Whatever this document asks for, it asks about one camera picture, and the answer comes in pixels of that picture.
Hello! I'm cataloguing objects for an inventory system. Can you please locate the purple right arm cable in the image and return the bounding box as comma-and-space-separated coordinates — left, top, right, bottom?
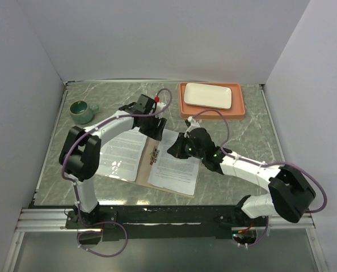
185, 109, 328, 213

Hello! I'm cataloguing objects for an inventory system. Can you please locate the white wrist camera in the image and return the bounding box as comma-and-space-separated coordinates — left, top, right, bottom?
154, 96, 167, 115
184, 116, 201, 138

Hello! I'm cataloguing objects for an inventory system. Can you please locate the printed paper sheet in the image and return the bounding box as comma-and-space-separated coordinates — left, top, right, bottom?
148, 129, 200, 198
96, 129, 147, 182

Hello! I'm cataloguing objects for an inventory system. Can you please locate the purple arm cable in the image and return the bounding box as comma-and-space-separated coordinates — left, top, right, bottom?
61, 88, 174, 216
185, 109, 328, 213

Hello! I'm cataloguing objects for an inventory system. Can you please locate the green ceramic cup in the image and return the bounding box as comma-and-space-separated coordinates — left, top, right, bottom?
69, 100, 100, 125

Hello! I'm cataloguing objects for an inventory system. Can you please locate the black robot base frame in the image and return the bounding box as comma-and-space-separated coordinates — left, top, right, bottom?
65, 205, 266, 241

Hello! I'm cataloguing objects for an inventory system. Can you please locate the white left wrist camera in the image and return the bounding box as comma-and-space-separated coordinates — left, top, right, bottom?
154, 96, 167, 115

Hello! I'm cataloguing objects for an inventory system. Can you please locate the metal folder clip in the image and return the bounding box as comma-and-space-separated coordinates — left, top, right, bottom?
150, 145, 159, 165

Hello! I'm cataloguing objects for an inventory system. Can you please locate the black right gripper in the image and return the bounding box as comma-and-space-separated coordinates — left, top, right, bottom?
167, 133, 205, 160

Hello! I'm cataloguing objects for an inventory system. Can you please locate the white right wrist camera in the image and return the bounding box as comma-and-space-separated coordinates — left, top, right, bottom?
184, 116, 201, 138

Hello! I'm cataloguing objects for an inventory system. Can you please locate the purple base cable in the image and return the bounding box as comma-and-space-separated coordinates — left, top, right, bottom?
77, 220, 129, 258

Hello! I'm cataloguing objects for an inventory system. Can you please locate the white rectangular plate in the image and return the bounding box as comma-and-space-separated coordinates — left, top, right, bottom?
184, 83, 232, 109

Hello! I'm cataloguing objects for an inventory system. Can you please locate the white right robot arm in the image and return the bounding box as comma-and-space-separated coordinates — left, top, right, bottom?
167, 127, 316, 226

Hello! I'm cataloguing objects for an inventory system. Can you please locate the terracotta rectangular tray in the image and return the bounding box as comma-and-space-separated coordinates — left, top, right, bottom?
177, 82, 246, 120

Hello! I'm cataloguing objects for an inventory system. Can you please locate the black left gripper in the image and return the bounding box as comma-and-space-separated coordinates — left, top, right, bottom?
139, 112, 167, 141

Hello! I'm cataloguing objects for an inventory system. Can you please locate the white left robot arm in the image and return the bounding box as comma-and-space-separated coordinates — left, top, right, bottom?
58, 95, 171, 228

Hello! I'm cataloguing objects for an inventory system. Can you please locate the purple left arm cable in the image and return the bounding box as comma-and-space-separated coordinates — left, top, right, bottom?
61, 88, 174, 216

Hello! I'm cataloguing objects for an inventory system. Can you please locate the brown paper folder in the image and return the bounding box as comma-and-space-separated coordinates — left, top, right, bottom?
96, 129, 199, 198

